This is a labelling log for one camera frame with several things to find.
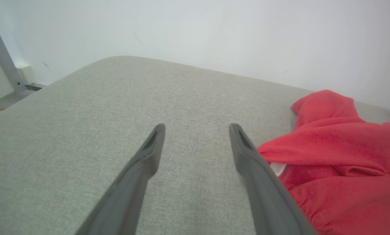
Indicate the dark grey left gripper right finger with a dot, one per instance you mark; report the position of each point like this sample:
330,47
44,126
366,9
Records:
266,195

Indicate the white wall box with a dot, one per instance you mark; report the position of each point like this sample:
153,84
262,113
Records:
26,73

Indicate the grey metal post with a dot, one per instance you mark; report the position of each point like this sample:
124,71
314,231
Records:
4,58

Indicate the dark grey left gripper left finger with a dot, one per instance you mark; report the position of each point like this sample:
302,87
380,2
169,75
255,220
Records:
129,195

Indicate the grey fabric sofa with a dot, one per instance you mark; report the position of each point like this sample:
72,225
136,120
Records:
149,98

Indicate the red shorts with white patches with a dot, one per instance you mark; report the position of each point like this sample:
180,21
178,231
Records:
338,143

